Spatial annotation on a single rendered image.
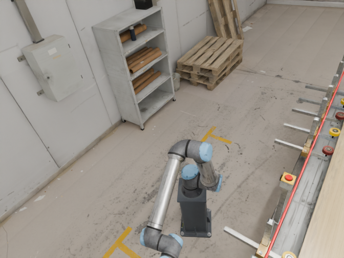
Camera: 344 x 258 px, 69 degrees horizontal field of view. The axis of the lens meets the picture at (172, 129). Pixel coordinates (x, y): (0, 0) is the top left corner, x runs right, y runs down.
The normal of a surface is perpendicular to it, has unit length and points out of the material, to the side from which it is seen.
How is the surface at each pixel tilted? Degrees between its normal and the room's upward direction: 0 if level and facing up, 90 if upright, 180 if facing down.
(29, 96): 90
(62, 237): 0
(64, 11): 90
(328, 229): 0
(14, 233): 0
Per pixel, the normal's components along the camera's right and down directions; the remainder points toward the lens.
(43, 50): 0.80, 0.31
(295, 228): -0.13, -0.75
